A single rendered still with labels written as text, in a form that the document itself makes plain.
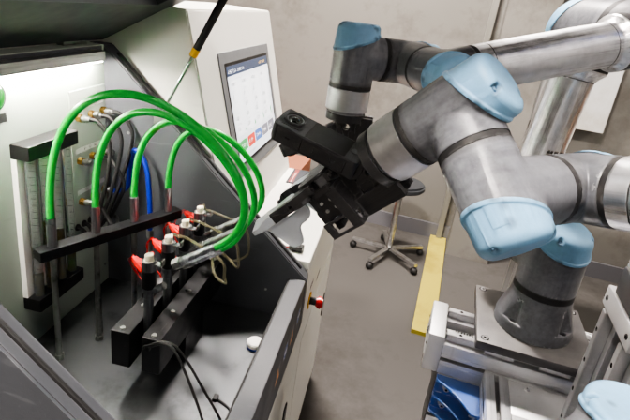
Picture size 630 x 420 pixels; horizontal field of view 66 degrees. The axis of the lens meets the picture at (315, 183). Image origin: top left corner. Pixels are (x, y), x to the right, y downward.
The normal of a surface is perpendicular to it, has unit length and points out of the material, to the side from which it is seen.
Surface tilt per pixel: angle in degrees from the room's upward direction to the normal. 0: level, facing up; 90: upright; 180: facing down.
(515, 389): 0
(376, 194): 103
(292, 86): 90
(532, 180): 46
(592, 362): 90
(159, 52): 90
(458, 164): 84
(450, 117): 69
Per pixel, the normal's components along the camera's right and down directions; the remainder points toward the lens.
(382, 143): -0.65, 0.07
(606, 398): 0.25, -0.92
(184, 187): -0.18, 0.33
